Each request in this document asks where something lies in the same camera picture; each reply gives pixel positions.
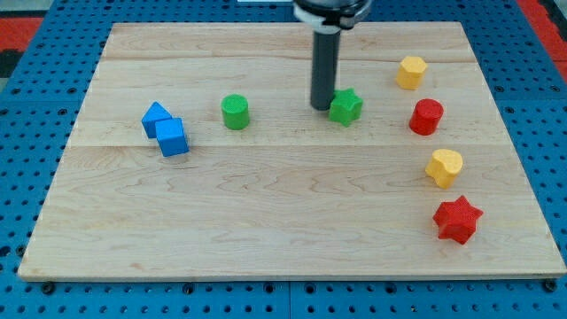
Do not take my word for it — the black white robot end flange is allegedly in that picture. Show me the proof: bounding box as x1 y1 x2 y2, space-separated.
292 0 373 30

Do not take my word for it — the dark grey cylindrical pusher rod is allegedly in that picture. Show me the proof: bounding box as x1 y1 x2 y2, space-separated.
310 32 341 111

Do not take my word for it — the green star block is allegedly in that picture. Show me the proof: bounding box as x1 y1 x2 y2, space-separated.
329 88 363 127

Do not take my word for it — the red star block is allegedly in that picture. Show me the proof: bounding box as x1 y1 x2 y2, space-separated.
432 195 484 245

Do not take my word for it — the yellow hexagon block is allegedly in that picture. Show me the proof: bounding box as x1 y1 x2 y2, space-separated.
395 56 428 90

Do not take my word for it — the green cylinder block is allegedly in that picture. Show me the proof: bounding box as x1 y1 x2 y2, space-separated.
221 94 250 130

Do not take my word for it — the red cylinder block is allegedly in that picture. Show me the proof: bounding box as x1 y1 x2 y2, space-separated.
408 98 444 136

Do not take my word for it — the yellow heart block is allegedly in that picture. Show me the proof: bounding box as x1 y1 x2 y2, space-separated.
425 149 463 189

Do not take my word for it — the wooden board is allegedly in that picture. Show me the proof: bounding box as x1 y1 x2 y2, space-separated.
19 22 566 282

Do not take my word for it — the blue cube block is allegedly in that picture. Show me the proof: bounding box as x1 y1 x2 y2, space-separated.
155 118 190 157

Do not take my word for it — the blue triangle block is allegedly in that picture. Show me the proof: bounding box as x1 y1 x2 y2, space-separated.
141 101 172 138

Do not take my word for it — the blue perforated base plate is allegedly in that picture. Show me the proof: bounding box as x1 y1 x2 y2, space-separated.
1 1 566 318

